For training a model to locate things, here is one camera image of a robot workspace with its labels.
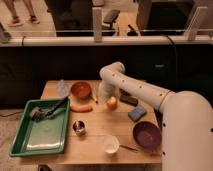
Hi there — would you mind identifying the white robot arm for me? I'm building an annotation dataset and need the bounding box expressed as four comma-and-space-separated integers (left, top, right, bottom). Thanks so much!
99, 62, 213, 171

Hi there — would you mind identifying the white plastic cup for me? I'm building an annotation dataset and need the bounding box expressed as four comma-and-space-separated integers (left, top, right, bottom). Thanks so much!
103, 135, 119, 155

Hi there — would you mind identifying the yellow red apple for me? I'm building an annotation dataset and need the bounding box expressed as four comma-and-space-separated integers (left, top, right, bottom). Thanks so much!
106, 96, 117, 110

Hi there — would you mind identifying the yellow pencil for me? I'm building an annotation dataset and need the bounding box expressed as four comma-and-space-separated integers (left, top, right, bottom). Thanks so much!
91, 88, 98, 104

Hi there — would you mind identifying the blue sponge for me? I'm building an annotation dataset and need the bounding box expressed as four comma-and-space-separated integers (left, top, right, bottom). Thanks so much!
128, 105, 147, 122

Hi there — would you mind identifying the green plastic tray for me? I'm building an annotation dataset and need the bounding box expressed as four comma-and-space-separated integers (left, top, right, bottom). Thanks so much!
10, 99, 70, 157

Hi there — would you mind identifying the orange carrot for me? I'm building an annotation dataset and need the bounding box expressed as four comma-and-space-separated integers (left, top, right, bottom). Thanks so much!
70, 105, 93, 113

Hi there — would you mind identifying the wooden table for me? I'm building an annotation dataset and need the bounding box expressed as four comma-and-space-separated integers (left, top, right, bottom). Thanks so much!
19, 79, 164, 166

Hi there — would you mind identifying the small metal cup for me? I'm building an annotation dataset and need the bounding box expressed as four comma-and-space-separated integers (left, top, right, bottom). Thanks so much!
73, 121, 86, 136

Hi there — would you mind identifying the purple bowl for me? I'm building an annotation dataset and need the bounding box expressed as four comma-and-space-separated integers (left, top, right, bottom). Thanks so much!
133, 121, 162, 151

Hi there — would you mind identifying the clear plastic cup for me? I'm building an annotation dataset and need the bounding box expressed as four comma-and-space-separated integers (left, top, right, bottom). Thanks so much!
56, 80, 70, 97

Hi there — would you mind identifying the metal spoon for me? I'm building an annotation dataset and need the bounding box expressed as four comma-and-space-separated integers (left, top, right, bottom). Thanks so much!
119, 145, 138, 153

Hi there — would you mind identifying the black rectangular block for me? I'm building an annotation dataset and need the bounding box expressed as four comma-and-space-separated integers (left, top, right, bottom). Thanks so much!
119, 95, 138, 106

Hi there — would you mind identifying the orange bowl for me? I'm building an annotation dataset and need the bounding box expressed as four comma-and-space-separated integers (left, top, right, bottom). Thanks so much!
71, 81, 91, 100

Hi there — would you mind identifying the black office chair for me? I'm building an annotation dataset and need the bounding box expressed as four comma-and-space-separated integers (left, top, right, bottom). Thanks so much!
102, 9, 120, 36

